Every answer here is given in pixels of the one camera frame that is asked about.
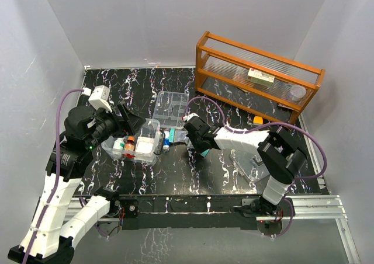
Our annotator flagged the orange wooden shelf rack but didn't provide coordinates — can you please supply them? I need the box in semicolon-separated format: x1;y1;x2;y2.
195;32;325;124

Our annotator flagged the brown syrup bottle orange cap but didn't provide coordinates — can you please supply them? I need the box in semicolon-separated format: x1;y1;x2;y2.
124;136;136;153

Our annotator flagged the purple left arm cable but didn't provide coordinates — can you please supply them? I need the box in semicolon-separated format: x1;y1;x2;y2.
22;88;88;262

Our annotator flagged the black front mounting rail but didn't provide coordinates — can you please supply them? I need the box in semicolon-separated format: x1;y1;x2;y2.
104;194;295;231

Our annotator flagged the teal topped packet under gauze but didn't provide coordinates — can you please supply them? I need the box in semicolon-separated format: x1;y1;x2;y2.
169;128;188;144

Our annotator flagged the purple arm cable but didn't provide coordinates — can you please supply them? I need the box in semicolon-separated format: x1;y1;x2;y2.
22;88;88;262
183;96;327;237

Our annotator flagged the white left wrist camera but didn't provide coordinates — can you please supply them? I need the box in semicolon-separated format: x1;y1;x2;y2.
82;85;112;112

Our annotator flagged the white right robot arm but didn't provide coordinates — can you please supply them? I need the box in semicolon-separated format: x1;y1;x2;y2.
182;113;307;216

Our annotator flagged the white gauze dressing packet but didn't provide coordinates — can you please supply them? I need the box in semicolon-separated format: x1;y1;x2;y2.
135;137;154;154

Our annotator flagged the clear medicine kit box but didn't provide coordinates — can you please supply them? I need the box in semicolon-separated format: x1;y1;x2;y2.
101;119;164;165

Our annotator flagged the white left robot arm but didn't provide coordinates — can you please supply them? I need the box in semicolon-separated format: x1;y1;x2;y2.
8;104;146;263

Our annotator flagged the clear plastic cup on shelf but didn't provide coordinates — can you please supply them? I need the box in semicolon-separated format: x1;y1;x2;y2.
289;85;307;102

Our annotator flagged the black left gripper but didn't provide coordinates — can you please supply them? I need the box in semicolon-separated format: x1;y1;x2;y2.
85;102;146;149

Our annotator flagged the clear kit box lid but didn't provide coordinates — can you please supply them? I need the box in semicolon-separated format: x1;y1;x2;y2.
229;150;269;183

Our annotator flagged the blue white bandage roll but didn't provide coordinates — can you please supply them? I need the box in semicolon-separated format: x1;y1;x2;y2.
162;130;170;152

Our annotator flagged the teal topped cotton swab bag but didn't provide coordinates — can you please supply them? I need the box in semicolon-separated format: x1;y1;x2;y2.
186;138;212;158

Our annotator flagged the cream medicine box on shelf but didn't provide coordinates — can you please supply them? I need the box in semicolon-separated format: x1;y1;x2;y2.
247;68;275;86

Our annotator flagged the clear compartment organizer tray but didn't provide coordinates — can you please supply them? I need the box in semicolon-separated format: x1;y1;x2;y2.
153;91;189;130

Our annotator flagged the white medicine bottle green label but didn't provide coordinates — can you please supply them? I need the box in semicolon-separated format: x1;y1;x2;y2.
113;138;124;157

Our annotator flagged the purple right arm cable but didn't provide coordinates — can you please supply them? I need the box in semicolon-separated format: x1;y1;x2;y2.
183;96;327;237

